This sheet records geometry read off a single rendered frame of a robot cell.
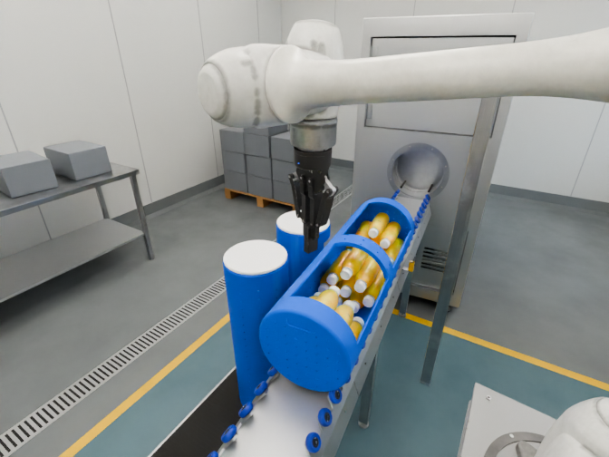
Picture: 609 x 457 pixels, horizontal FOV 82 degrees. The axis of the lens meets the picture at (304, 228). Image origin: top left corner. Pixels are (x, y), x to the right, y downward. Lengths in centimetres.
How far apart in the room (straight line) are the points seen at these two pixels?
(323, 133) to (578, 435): 64
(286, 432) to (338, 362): 24
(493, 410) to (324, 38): 89
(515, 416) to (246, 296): 99
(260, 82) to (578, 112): 505
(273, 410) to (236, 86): 89
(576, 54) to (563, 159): 499
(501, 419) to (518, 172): 470
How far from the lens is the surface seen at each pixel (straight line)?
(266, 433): 109
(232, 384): 221
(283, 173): 422
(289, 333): 100
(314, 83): 47
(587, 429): 76
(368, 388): 197
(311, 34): 64
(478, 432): 99
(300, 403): 114
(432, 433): 229
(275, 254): 155
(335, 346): 95
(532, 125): 540
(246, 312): 156
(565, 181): 557
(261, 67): 50
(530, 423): 106
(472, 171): 173
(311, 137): 66
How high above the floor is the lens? 184
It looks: 27 degrees down
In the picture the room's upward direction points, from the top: straight up
